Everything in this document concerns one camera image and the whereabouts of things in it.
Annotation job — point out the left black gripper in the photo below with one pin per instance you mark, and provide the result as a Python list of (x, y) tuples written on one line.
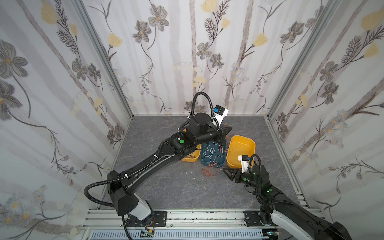
[(225, 132)]

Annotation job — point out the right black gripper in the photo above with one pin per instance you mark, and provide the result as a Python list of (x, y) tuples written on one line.
[(236, 174)]

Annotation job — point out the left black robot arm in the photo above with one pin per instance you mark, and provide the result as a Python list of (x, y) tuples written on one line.
[(105, 192)]

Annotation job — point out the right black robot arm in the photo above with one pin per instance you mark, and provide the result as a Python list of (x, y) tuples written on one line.
[(277, 209)]

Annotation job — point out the teal plastic bin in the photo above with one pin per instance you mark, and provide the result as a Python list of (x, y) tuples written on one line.
[(213, 153)]

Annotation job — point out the left yellow plastic bin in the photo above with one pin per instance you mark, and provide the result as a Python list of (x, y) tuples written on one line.
[(194, 156)]

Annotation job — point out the yellow plastic bin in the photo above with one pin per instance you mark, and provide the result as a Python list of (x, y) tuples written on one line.
[(239, 146), (194, 156)]

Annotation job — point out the right yellow plastic bin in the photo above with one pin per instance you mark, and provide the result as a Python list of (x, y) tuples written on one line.
[(239, 146)]

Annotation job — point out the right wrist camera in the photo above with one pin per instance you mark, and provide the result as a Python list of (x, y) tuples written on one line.
[(245, 163)]

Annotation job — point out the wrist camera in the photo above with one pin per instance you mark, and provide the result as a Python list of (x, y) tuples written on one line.
[(245, 163), (219, 113)]

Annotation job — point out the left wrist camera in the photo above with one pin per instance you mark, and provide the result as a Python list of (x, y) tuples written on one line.
[(219, 113)]

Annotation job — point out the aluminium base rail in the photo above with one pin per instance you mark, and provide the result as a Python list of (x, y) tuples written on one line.
[(107, 225)]

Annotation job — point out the white vented cable duct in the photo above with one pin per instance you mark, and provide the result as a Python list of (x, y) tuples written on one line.
[(190, 234)]

